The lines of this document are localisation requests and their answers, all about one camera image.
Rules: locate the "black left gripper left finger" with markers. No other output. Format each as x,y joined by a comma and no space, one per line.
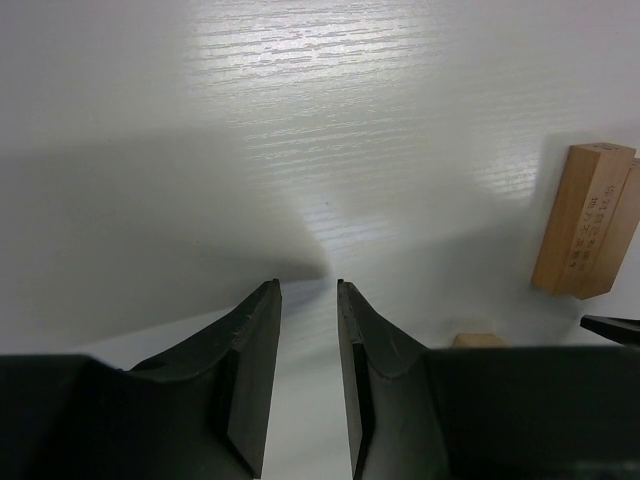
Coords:
198,410

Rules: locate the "light wood cube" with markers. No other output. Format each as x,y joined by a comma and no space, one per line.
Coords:
478,340

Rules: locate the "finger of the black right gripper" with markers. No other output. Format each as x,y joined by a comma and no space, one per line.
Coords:
619,330

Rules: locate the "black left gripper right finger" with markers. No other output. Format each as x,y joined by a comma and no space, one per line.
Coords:
393,426

